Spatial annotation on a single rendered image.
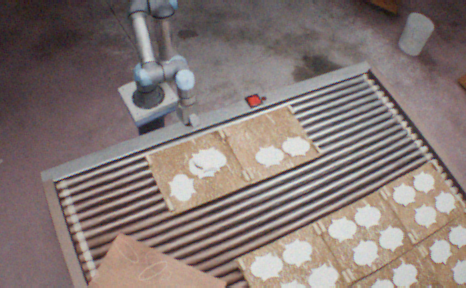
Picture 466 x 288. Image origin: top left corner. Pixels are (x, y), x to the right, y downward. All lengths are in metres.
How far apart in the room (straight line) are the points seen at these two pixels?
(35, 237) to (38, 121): 1.03
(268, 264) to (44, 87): 2.66
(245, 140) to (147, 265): 0.84
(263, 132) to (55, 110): 1.99
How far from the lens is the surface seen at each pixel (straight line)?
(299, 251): 1.97
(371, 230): 2.13
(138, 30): 1.97
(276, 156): 2.18
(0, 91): 4.04
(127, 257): 1.82
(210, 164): 2.07
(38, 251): 3.09
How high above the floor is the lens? 2.75
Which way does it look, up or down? 56 degrees down
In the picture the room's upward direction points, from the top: 9 degrees clockwise
